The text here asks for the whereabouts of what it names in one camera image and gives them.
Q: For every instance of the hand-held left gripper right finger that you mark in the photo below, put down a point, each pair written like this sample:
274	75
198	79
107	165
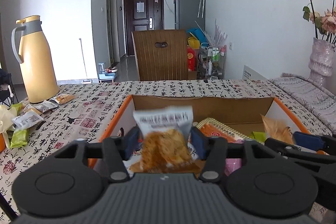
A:
198	142

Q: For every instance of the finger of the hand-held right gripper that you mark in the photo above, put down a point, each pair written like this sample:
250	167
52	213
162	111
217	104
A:
286	151
307	140

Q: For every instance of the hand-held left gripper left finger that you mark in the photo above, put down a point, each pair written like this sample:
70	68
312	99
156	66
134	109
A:
132	142

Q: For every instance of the long orange snack packet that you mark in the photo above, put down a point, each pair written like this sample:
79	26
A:
218	130

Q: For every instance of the orange cracker packet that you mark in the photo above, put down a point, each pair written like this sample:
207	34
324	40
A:
275	129

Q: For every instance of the brown biscuit packet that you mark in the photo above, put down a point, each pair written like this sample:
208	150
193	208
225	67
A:
195	168

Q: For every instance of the yellow-green snack packet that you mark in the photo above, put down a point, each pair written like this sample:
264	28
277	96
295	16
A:
260	136

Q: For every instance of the white packet of orange crisps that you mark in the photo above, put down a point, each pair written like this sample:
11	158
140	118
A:
162	140

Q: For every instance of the red cardboard box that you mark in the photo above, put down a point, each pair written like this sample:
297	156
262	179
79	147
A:
210	108

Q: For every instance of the pink snack packet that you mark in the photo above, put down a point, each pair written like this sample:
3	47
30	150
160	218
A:
233	165

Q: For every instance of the grey quilted cloth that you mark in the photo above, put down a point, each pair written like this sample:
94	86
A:
302	98

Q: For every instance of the blue pet water fountain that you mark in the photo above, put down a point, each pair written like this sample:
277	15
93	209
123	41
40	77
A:
107	74

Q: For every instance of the pink ribbed vase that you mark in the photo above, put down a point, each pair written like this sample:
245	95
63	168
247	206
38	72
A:
321	61

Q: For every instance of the small clear crisp packet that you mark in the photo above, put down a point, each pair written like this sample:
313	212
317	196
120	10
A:
62	98

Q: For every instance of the red gift box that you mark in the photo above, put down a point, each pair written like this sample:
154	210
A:
192	59

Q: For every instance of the white flat panel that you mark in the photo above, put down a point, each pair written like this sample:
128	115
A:
254	73

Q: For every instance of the wooden chair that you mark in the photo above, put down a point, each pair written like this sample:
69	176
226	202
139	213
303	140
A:
160	61

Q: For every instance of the small white snack packet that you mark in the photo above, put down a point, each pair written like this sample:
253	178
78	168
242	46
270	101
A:
47	105

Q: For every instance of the yellow bag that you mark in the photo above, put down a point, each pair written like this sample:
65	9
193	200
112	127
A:
193	43

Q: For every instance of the clear bun packet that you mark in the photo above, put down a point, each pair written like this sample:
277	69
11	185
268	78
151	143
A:
32	110

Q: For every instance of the large white snack packet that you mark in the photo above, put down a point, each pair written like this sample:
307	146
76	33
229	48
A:
27	119

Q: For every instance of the blue bag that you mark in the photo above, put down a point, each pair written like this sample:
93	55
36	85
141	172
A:
197	34

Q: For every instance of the pale dried grass bundle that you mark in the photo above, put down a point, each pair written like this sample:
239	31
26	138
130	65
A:
217	35

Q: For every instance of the green snack packet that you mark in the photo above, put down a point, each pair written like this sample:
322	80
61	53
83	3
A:
19	137
17	108

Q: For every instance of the dark brown entrance door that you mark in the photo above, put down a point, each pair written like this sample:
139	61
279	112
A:
143	21

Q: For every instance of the yellow thermos jug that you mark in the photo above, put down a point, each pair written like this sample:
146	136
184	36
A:
36	63

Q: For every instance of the orange fruit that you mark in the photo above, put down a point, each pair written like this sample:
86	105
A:
2	142

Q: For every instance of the grey refrigerator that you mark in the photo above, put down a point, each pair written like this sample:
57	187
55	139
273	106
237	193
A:
187	11

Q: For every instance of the black folding chair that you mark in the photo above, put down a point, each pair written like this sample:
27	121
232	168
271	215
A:
5	82

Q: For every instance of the white wall socket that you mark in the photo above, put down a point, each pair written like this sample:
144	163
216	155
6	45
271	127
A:
231	45

